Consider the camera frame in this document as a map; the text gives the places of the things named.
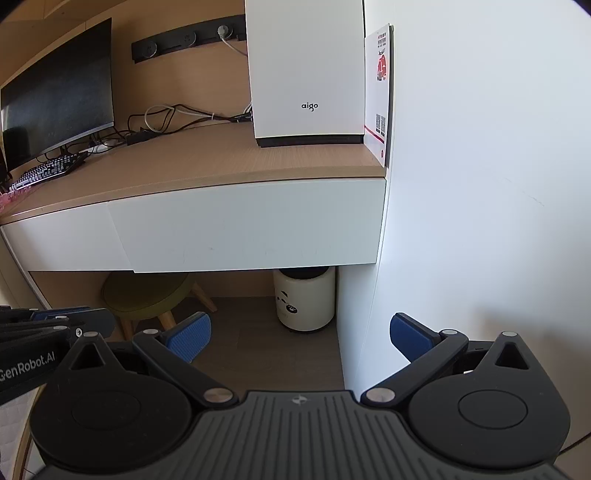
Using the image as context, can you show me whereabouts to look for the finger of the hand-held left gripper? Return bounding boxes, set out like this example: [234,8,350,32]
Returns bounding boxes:
[0,308,115,344]
[0,305,75,325]

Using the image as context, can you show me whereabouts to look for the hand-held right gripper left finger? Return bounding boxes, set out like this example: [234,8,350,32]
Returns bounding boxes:
[60,312,238,409]

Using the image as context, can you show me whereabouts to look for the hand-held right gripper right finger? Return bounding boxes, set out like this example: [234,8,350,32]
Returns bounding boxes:
[360,313,541,408]

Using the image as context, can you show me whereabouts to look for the wooden desk white drawers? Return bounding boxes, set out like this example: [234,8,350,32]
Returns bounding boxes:
[108,178,387,274]

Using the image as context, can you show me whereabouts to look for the green stool with wooden legs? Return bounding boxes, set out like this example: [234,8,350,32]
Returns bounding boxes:
[102,272,218,343]

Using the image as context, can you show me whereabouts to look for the narrow white drawer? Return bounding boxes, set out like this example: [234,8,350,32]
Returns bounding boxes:
[0,200,134,273]

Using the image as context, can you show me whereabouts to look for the white bin with panda print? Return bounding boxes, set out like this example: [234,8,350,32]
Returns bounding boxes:
[273,267,336,334]

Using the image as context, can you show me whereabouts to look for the black keyboard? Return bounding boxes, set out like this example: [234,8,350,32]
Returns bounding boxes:
[9,154,88,192]

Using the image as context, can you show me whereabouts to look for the black speaker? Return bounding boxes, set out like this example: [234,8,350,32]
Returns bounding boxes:
[1,129,31,172]

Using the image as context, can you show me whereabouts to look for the black computer monitor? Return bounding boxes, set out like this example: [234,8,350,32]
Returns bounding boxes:
[0,18,115,174]

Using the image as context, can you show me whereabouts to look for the white red printed card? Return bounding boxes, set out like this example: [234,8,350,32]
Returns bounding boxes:
[364,23,394,169]

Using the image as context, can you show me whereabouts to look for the white computer case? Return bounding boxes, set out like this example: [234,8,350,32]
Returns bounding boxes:
[245,0,366,149]

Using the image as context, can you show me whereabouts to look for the black cable bundle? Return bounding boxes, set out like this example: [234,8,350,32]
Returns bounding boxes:
[99,106,254,145]

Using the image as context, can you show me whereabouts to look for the white looped cable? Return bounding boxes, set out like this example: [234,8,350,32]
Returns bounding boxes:
[144,104,218,133]

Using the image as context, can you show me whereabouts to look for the black wall power strip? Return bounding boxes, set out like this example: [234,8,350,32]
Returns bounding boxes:
[131,14,247,65]

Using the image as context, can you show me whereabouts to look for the white plug with cable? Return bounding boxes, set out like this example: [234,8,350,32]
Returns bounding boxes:
[217,25,250,58]

